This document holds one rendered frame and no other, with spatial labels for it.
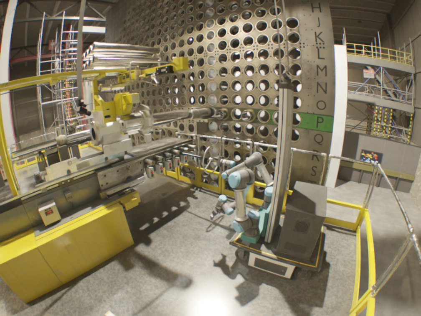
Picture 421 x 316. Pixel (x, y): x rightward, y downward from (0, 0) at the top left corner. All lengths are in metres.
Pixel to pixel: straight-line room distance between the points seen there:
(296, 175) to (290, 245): 2.00
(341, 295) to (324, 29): 3.57
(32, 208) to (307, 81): 4.12
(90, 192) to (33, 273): 1.23
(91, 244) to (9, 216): 1.02
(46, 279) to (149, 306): 1.15
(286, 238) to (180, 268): 1.13
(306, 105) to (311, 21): 1.47
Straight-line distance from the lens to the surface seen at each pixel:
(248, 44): 4.39
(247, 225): 1.61
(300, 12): 3.62
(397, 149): 10.60
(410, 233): 1.47
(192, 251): 2.28
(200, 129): 3.94
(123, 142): 2.38
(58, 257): 2.22
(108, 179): 2.43
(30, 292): 2.49
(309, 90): 3.27
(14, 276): 2.34
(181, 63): 1.89
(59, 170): 2.33
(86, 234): 2.15
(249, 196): 3.05
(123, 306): 2.00
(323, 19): 3.54
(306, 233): 1.65
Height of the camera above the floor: 1.67
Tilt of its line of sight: 19 degrees down
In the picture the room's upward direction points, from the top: 2 degrees counter-clockwise
